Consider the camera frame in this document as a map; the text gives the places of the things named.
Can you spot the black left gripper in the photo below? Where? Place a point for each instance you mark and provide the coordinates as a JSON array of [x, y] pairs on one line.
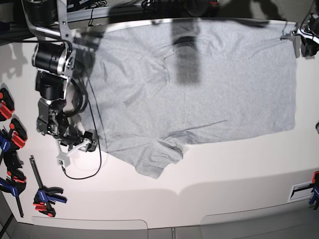
[[310, 44]]

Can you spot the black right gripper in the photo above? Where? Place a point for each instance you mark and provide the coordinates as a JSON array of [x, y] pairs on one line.
[[88, 141]]

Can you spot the grey T-shirt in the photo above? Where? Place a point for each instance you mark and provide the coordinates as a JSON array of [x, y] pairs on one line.
[[157, 87]]

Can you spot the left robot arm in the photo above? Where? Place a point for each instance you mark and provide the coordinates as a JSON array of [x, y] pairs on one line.
[[309, 31]]

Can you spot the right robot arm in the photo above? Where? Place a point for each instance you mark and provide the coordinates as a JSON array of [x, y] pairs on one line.
[[54, 59]]

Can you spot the blue bar clamp lying flat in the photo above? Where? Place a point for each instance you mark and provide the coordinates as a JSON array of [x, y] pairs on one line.
[[45, 197]]

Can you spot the blue red clamp middle left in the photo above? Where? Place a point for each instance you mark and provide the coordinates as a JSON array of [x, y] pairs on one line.
[[13, 140]]

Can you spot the blue red clamp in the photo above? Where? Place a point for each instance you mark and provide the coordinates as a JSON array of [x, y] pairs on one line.
[[15, 182], [13, 140]]

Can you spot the blue red clamp lower left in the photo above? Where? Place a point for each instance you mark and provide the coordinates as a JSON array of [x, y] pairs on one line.
[[15, 182]]

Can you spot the red black clamp top left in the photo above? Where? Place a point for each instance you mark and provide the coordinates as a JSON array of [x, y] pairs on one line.
[[6, 105]]

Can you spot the white label sticker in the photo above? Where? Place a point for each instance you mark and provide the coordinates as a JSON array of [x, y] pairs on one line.
[[301, 191]]

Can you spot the blue clamp at right edge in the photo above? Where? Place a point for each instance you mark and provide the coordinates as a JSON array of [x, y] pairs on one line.
[[315, 198]]

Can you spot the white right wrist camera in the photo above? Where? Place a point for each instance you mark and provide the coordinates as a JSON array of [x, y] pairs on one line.
[[63, 159]]

